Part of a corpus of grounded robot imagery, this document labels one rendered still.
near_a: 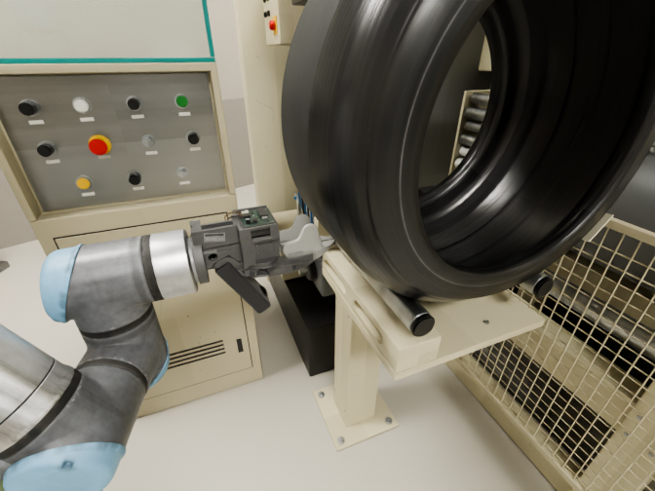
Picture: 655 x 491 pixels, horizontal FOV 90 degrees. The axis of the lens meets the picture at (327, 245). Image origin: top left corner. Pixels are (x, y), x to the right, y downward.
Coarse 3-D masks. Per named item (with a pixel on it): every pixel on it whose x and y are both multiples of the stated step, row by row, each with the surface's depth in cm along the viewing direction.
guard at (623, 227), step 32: (608, 224) 68; (512, 288) 94; (576, 288) 77; (576, 352) 80; (640, 352) 67; (480, 384) 113; (512, 416) 102; (544, 416) 92; (544, 448) 94; (576, 448) 85; (576, 480) 87; (640, 480) 72
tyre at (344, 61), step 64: (320, 0) 42; (384, 0) 31; (448, 0) 30; (512, 0) 62; (576, 0) 56; (640, 0) 49; (320, 64) 38; (384, 64) 32; (448, 64) 33; (512, 64) 69; (576, 64) 63; (640, 64) 54; (320, 128) 38; (384, 128) 34; (512, 128) 76; (576, 128) 66; (640, 128) 51; (320, 192) 44; (384, 192) 38; (448, 192) 80; (512, 192) 75; (576, 192) 65; (384, 256) 44; (448, 256) 71; (512, 256) 67
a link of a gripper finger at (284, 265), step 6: (312, 252) 50; (282, 258) 48; (294, 258) 48; (300, 258) 49; (306, 258) 49; (312, 258) 50; (276, 264) 47; (282, 264) 47; (288, 264) 47; (294, 264) 48; (300, 264) 48; (306, 264) 49; (264, 270) 48; (270, 270) 47; (276, 270) 47; (282, 270) 47; (288, 270) 48; (294, 270) 48; (270, 276) 47
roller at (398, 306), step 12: (384, 288) 61; (384, 300) 61; (396, 300) 58; (408, 300) 57; (396, 312) 58; (408, 312) 55; (420, 312) 54; (408, 324) 55; (420, 324) 54; (432, 324) 55; (420, 336) 55
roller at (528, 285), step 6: (534, 276) 64; (540, 276) 63; (546, 276) 63; (528, 282) 64; (534, 282) 63; (540, 282) 63; (546, 282) 62; (552, 282) 63; (528, 288) 65; (534, 288) 63; (540, 288) 63; (546, 288) 64; (534, 294) 64; (540, 294) 64
